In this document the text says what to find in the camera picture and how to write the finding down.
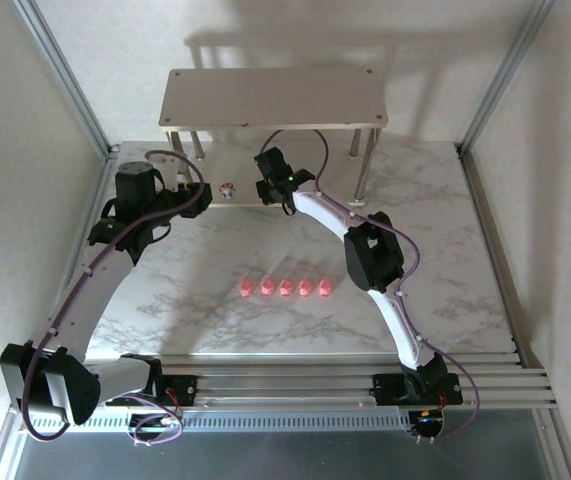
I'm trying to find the two-tier white shelf metal legs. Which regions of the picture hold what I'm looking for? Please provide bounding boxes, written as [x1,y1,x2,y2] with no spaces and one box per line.
[157,67,390,210]

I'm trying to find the aluminium mounting rails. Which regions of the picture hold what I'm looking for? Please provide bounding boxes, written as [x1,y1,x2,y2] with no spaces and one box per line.
[12,352,561,414]

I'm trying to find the small controller board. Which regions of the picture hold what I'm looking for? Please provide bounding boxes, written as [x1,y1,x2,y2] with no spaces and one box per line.
[408,408,447,440]
[127,413,182,436]

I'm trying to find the grey metal base panel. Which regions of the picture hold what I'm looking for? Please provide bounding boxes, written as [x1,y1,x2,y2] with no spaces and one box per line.
[12,429,559,480]

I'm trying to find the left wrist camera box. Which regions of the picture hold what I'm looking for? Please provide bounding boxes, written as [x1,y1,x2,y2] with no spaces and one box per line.
[147,152,186,194]

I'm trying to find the aluminium frame post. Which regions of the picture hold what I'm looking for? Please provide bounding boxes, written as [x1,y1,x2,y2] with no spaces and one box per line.
[457,0,557,156]
[12,0,120,160]

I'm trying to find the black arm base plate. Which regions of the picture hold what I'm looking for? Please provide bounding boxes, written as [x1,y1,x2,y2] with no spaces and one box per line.
[373,372,465,406]
[106,374,199,407]

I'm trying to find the grey slotted cable duct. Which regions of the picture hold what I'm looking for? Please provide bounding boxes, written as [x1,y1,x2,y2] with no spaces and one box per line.
[24,410,414,434]

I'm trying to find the aluminium frame bar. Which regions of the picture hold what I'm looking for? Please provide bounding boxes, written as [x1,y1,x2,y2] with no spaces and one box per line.
[534,409,571,480]
[0,412,31,480]

